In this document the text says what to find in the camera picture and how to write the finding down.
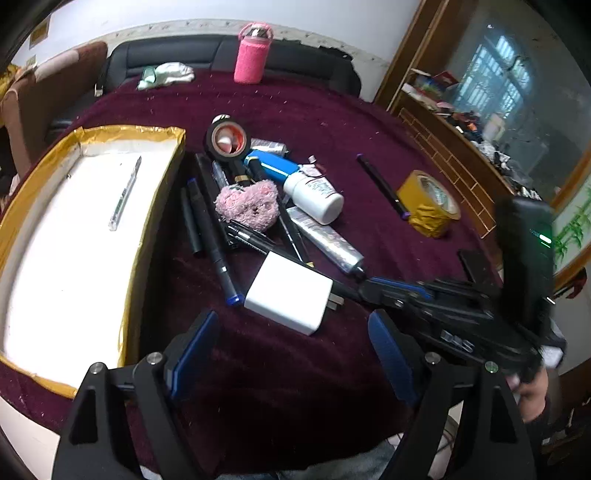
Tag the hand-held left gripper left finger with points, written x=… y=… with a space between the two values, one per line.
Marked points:
x=199 y=350

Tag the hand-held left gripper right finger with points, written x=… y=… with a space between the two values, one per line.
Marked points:
x=392 y=355

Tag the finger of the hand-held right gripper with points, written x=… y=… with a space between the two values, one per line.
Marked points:
x=401 y=290
x=443 y=310

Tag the silver cream tube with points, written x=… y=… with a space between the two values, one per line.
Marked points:
x=328 y=242

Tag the white charger adapter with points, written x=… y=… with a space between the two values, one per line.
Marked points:
x=286 y=290

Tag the blue battery pack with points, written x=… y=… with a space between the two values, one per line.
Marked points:
x=277 y=167

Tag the black tape roll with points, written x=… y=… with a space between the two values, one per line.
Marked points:
x=214 y=138

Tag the person's right forearm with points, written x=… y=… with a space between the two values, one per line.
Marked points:
x=540 y=438

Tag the person's right hand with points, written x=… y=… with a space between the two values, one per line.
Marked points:
x=535 y=397

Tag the flat black device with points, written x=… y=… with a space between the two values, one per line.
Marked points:
x=478 y=267

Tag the bamboo print panel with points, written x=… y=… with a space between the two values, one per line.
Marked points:
x=570 y=230

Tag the yellow tape roll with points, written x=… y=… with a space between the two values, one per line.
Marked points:
x=425 y=217

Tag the black pen with purple cap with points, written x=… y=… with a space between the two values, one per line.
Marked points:
x=381 y=184

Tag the thin black pen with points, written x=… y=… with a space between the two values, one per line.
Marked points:
x=291 y=235

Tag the thin black marker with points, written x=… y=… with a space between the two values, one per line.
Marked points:
x=191 y=226

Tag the black marker with white label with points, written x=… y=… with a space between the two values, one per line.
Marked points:
x=249 y=235

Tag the white plastic bottle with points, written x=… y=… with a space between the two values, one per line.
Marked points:
x=314 y=196

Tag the wooden cabinet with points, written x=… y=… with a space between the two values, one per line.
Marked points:
x=443 y=152

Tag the person's jeans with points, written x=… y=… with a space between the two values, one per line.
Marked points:
x=314 y=466

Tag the cabinet glass pane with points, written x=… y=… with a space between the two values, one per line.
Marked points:
x=531 y=115

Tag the pile of clutter on shelf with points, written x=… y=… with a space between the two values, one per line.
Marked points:
x=475 y=124

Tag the pink plush heart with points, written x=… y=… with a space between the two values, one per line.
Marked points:
x=247 y=205

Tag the black tube with gold band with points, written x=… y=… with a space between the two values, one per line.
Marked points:
x=241 y=180

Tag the silver pen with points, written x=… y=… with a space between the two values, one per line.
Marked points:
x=220 y=173

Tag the short black cylinder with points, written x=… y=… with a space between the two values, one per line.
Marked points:
x=256 y=168

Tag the maroon velvet tablecloth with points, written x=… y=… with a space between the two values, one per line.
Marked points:
x=323 y=115

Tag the small silver tube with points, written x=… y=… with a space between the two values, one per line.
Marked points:
x=270 y=146

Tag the white and green cloth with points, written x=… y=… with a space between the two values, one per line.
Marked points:
x=168 y=74

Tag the pink sleeved bottle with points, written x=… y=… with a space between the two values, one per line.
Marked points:
x=251 y=53

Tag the black leather sofa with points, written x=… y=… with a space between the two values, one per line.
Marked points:
x=184 y=53

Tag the brown armchair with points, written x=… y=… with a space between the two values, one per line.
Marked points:
x=41 y=92

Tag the gold wall plaque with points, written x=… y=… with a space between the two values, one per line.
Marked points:
x=39 y=34

